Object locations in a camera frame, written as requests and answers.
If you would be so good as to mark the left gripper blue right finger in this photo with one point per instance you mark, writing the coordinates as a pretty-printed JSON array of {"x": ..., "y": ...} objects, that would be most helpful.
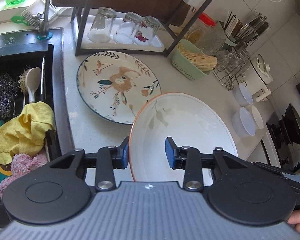
[{"x": 191, "y": 161}]

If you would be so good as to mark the red lid plastic jar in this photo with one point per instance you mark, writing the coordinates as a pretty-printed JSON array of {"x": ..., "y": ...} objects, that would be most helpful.
[{"x": 202, "y": 24}]

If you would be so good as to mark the upturned glass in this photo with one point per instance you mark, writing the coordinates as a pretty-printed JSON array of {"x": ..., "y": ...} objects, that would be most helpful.
[
  {"x": 124, "y": 33},
  {"x": 146, "y": 31},
  {"x": 102, "y": 25}
]

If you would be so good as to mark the pink fluffy cloth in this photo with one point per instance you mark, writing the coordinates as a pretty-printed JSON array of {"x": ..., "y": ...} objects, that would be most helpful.
[{"x": 22, "y": 164}]

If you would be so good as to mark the upturned glass right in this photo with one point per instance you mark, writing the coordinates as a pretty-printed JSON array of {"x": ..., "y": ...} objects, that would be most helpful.
[{"x": 146, "y": 31}]

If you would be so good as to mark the white electric cooker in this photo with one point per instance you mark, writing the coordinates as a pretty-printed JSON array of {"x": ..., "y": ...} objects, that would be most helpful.
[{"x": 256, "y": 76}]

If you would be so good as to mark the wire cup rack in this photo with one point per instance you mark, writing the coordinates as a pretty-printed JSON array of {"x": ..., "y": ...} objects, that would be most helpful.
[{"x": 230, "y": 66}]

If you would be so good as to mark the yellow cleaning cloth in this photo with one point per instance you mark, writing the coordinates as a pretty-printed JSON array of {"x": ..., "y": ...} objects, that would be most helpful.
[{"x": 26, "y": 133}]

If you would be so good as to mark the steel wool scrubber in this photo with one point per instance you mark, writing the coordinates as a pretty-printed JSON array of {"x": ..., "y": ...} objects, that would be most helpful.
[{"x": 8, "y": 93}]

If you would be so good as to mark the translucent plastic bowl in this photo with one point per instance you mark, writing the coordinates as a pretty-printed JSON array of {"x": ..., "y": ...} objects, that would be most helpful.
[
  {"x": 243, "y": 123},
  {"x": 242, "y": 95}
]

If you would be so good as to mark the white plate orange rim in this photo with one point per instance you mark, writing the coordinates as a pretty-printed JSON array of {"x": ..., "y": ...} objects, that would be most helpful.
[{"x": 186, "y": 119}]

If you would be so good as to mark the green basket with noodles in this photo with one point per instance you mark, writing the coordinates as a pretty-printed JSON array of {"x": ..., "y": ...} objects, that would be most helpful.
[{"x": 192, "y": 62}]

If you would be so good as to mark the floral patterned plate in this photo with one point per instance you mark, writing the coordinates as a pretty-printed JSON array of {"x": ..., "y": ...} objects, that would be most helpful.
[{"x": 115, "y": 85}]

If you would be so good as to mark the black wok on stove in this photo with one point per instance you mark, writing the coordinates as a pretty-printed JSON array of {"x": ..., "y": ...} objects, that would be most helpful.
[{"x": 285, "y": 132}]

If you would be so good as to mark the upturned glass middle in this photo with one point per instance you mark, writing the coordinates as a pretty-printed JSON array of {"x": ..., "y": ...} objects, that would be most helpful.
[{"x": 124, "y": 33}]

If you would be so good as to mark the green utensil holder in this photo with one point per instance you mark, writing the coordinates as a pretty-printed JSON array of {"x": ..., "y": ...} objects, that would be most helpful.
[{"x": 231, "y": 27}]

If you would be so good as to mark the white handled dish brush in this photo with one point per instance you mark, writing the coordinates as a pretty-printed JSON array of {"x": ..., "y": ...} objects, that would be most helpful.
[{"x": 29, "y": 82}]

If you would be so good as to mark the white ceramic bowl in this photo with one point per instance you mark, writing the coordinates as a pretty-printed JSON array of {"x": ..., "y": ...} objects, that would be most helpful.
[{"x": 258, "y": 121}]

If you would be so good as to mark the textured glass mug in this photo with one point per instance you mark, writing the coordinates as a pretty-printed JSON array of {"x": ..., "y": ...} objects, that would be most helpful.
[{"x": 211, "y": 39}]

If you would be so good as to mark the upturned glass left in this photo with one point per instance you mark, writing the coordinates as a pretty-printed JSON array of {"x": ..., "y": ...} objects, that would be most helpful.
[{"x": 102, "y": 25}]

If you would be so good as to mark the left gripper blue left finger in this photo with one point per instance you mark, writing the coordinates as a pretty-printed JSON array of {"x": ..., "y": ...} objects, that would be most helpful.
[{"x": 105, "y": 161}]

